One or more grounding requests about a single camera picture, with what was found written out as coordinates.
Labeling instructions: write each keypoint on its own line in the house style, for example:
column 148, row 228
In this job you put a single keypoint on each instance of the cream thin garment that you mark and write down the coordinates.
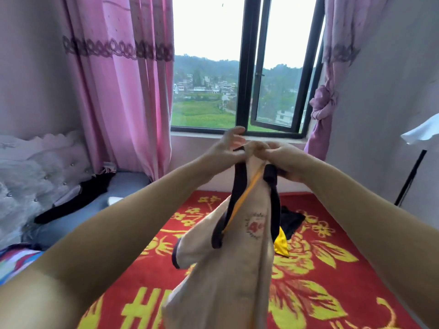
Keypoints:
column 226, row 270

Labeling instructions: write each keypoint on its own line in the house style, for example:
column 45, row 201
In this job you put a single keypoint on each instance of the black floor lamp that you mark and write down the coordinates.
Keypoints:
column 415, row 161

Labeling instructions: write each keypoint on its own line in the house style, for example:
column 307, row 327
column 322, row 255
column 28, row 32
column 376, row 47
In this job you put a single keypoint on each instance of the person's left hand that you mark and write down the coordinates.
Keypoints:
column 223, row 154

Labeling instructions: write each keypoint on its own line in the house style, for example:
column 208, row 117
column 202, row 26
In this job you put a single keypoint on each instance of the dark framed window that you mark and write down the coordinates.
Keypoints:
column 206, row 92

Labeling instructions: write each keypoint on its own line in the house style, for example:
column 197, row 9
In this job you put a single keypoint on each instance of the white t-shirt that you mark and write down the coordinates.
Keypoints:
column 114, row 200

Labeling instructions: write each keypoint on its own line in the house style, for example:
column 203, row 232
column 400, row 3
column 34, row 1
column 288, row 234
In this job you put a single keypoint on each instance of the plain black garment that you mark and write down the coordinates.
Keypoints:
column 291, row 219

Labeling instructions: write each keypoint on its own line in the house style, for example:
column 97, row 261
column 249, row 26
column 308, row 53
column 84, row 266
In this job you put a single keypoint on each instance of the person's right forearm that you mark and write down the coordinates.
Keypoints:
column 377, row 229

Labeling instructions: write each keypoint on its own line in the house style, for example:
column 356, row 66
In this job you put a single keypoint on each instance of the narrow pink curtain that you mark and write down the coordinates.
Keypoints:
column 329, row 99

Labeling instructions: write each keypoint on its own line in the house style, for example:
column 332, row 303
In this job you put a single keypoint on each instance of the wide pink curtain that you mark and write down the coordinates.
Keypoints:
column 123, row 78

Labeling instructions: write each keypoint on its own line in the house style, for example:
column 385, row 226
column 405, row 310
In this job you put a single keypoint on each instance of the person's left forearm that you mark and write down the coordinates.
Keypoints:
column 89, row 257

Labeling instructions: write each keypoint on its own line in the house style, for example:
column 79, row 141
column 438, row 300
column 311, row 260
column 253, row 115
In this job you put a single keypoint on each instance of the yellow basketball jersey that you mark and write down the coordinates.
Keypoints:
column 280, row 243

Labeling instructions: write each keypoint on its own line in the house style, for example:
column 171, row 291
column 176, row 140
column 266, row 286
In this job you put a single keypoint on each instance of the pale blue pillow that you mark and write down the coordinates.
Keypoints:
column 89, row 209

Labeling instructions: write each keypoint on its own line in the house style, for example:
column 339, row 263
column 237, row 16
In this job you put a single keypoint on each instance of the red and yellow blanket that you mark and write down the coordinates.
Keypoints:
column 329, row 270

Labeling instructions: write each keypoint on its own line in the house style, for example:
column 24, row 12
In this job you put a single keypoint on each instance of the blue patterned pillow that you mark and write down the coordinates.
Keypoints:
column 14, row 260

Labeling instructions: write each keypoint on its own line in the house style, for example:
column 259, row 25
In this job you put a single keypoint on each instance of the black garment on pillow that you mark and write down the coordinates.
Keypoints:
column 79, row 195

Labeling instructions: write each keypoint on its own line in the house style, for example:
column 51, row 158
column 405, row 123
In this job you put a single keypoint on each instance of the person's right hand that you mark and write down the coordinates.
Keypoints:
column 288, row 161

